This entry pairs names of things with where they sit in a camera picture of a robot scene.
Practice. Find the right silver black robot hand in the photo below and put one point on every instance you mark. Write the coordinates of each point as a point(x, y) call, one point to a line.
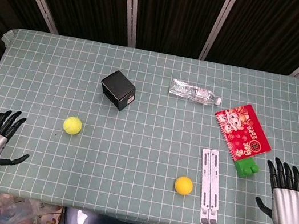
point(289, 206)

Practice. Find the yellow-green tennis ball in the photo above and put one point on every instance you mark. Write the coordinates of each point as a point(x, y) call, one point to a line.
point(72, 125)

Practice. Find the black cardboard box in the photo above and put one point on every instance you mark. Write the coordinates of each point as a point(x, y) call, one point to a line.
point(119, 87)

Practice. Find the orange-yellow smooth ball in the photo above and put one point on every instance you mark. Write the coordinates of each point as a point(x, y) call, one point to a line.
point(183, 185)

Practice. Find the green building block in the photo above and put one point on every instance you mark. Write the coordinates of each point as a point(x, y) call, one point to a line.
point(245, 168)

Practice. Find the clear plastic bag clutter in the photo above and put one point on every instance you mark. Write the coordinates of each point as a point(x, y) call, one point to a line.
point(15, 213)

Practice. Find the white folding laptop stand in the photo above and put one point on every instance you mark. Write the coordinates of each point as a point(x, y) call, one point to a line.
point(210, 186)

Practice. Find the red spiral notebook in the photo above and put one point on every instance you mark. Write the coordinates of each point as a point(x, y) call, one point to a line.
point(242, 132)

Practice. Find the clear plastic water bottle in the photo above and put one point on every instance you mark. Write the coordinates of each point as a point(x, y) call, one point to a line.
point(190, 91)

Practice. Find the green grid tablecloth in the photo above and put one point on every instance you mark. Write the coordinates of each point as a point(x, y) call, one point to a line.
point(143, 145)

